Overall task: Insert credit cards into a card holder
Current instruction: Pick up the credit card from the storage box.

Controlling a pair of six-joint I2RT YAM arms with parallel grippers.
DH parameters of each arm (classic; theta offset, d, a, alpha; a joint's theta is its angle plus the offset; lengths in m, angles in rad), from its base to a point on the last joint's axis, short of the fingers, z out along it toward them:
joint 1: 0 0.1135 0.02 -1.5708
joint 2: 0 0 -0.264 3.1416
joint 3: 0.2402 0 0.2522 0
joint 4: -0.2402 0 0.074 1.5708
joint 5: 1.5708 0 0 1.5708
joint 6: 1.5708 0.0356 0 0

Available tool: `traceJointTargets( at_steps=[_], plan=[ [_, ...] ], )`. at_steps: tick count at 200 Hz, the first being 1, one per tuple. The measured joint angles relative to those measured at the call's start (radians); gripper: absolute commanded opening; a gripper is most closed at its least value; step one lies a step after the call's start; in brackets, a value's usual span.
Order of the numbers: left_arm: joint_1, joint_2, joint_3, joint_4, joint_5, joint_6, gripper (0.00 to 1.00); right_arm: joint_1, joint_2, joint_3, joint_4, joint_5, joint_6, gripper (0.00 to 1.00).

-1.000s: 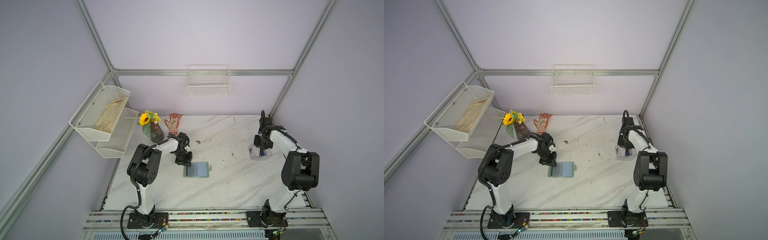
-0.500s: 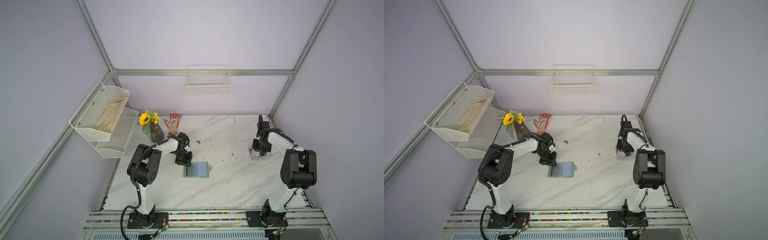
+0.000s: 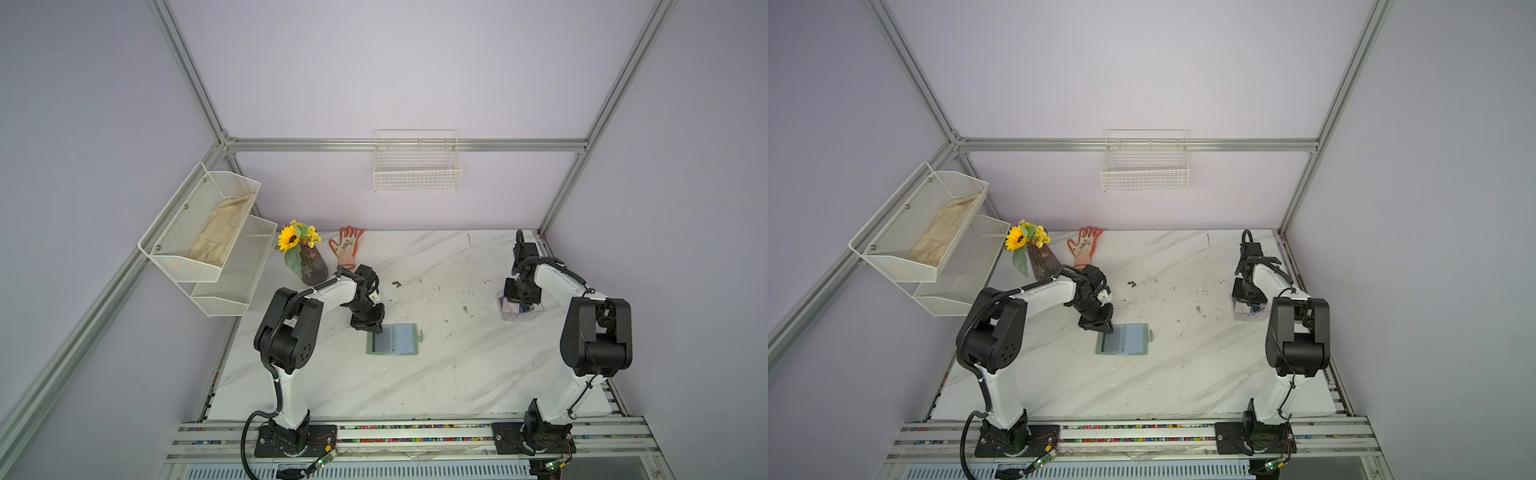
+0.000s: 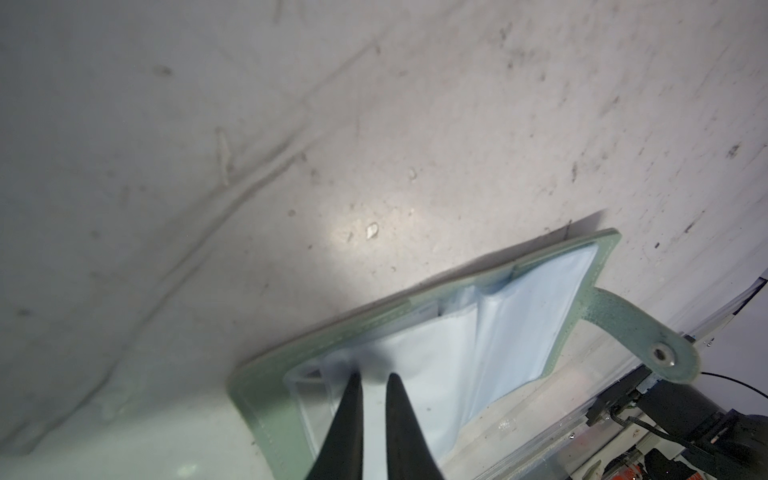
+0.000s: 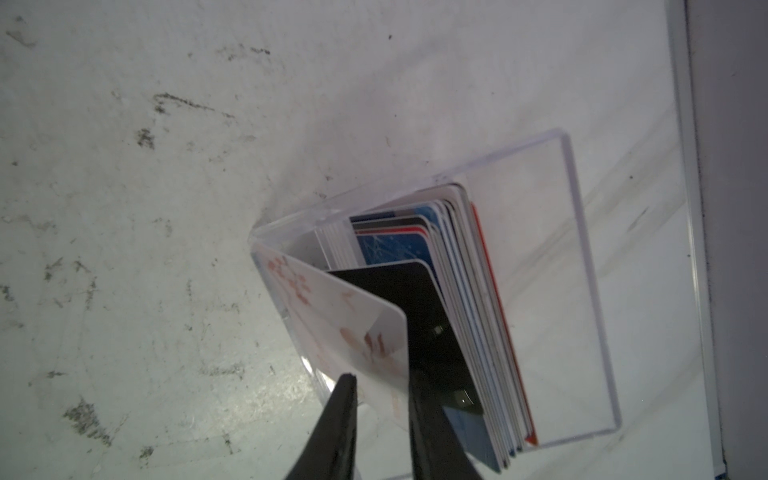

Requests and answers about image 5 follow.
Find stack of assorted cards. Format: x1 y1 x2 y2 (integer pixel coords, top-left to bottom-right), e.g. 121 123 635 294
330 183 536 470

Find white floral credit card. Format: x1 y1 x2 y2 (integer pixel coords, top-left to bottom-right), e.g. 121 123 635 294
252 243 409 429

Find black credit card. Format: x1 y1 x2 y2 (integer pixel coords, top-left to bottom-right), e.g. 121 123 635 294
332 260 484 416

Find clear acrylic card box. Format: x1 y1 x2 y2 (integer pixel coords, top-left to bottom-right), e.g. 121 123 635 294
249 129 621 472

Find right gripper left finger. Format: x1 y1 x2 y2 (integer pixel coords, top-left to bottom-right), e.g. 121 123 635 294
286 373 358 480

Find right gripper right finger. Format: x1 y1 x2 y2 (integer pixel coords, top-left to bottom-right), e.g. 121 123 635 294
408 370 481 480

